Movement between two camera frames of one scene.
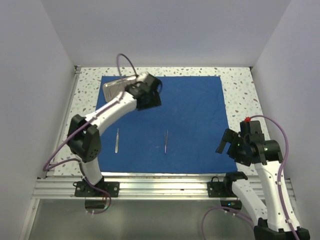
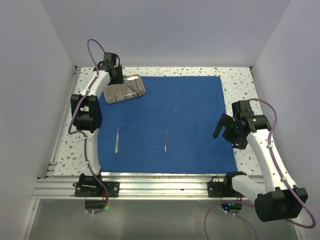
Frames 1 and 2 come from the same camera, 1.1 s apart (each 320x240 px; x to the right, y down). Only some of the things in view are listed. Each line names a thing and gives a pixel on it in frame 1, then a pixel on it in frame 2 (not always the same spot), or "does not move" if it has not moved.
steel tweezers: [165, 140] does not move
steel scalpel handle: [117, 141] does not move
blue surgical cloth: [181, 135] does not move
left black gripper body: [153, 101] -> [119, 76]
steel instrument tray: [111, 89] does not move
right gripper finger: [227, 137] -> [225, 119]
